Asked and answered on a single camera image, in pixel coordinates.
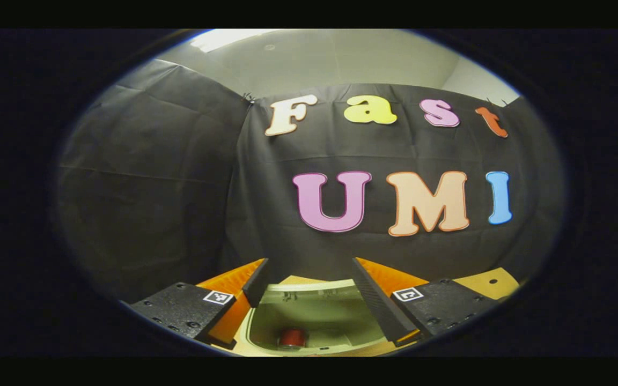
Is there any black backdrop cloth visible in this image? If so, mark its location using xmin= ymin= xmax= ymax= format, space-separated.
xmin=56 ymin=58 xmax=566 ymax=306

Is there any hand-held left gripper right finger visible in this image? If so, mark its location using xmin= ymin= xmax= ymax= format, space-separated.
xmin=351 ymin=257 xmax=504 ymax=348

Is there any green desktop garbage bin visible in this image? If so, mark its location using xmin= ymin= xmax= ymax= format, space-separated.
xmin=239 ymin=279 xmax=395 ymax=357

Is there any red pop can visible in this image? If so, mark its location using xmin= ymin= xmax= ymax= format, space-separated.
xmin=279 ymin=328 xmax=308 ymax=350

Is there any wooden desktop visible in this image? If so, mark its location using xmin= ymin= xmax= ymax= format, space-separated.
xmin=222 ymin=267 xmax=520 ymax=357

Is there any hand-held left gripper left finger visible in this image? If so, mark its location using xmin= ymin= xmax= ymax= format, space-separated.
xmin=128 ymin=257 xmax=271 ymax=350

